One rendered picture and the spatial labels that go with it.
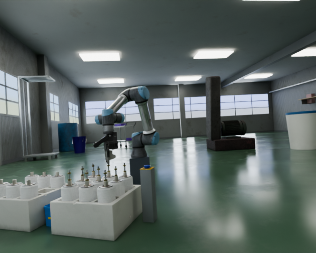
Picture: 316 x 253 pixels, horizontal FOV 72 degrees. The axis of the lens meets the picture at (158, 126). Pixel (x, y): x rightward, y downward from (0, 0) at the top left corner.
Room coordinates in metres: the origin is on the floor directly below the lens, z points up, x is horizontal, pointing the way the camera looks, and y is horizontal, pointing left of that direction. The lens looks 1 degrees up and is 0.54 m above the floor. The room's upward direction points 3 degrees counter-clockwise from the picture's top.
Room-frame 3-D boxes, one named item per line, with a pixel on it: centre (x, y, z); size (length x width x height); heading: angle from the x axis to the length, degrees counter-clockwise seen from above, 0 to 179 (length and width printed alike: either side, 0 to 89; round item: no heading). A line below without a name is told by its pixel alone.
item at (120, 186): (1.29, 0.27, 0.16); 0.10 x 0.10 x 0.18
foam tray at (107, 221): (1.33, 0.38, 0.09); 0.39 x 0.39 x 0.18; 73
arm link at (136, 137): (2.02, 0.19, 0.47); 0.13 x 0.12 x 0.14; 64
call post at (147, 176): (1.31, 0.08, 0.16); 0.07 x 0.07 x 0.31; 73
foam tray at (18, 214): (1.49, 0.89, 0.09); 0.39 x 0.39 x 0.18; 72
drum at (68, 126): (7.50, 3.12, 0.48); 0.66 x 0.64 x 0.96; 97
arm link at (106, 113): (1.45, 0.33, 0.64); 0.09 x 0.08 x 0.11; 154
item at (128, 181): (1.41, 0.23, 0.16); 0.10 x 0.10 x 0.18
